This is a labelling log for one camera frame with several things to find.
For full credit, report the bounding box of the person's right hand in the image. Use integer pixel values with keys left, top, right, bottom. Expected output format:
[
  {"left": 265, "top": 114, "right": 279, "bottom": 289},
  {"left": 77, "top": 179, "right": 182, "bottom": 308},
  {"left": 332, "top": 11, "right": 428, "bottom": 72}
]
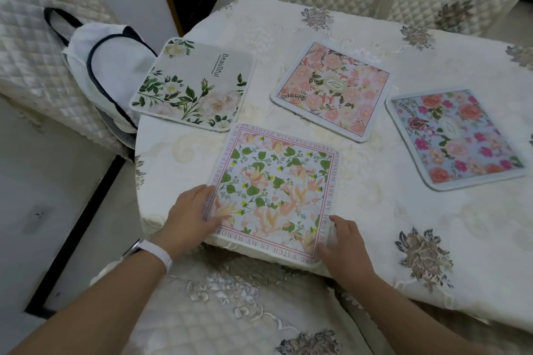
[{"left": 316, "top": 215, "right": 379, "bottom": 286}]

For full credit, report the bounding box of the person's left hand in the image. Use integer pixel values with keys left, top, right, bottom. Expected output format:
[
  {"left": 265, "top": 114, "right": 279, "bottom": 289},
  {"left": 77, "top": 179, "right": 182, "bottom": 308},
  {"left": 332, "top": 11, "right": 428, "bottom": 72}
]
[{"left": 152, "top": 184, "right": 229, "bottom": 263}]

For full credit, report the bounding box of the green leaf orange flower placemat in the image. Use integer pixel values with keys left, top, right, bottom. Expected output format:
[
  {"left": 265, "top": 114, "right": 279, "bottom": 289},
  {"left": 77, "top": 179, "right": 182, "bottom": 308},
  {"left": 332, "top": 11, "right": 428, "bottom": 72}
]
[{"left": 203, "top": 124, "right": 340, "bottom": 270}]

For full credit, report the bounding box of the white Beautiful floral placemat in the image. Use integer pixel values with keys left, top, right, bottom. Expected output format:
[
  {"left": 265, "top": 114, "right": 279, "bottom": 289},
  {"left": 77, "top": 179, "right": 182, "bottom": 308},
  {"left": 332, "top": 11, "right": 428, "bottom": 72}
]
[{"left": 129, "top": 37, "right": 256, "bottom": 133}]

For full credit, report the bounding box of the blue floral placemat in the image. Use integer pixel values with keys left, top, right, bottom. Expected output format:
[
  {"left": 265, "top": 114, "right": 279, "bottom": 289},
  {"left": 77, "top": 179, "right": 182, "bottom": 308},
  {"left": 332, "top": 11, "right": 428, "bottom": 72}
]
[{"left": 385, "top": 88, "right": 527, "bottom": 192}]

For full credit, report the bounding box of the pink floral placemat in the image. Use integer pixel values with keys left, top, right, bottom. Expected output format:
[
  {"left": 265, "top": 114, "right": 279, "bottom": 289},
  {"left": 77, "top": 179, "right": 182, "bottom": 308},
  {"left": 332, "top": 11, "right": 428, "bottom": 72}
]
[{"left": 269, "top": 39, "right": 394, "bottom": 143}]

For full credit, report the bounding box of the person's left forearm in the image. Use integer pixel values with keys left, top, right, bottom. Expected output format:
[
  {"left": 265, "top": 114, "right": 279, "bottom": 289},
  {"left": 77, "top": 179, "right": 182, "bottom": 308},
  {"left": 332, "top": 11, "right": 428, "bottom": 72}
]
[{"left": 8, "top": 252, "right": 169, "bottom": 355}]

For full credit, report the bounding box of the person's right forearm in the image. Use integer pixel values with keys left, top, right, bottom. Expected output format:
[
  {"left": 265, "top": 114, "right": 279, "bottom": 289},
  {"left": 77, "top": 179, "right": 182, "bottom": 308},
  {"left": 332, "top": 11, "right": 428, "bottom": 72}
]
[{"left": 341, "top": 271, "right": 488, "bottom": 355}]

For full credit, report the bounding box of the table with cream tablecloth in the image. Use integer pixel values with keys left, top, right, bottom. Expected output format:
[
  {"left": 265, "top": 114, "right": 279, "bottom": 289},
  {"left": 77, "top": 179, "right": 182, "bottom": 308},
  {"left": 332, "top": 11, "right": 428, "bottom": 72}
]
[{"left": 134, "top": 0, "right": 533, "bottom": 334}]

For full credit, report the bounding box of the smartwatch with white band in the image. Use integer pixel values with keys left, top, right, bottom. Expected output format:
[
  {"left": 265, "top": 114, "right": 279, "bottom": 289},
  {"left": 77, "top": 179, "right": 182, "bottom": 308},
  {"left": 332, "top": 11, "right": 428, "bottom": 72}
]
[{"left": 123, "top": 239, "right": 173, "bottom": 275}]

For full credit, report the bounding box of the white bag with black trim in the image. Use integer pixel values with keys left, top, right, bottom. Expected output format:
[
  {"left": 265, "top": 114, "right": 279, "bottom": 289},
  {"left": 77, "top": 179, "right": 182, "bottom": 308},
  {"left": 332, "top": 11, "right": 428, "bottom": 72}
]
[{"left": 43, "top": 7, "right": 158, "bottom": 135}]

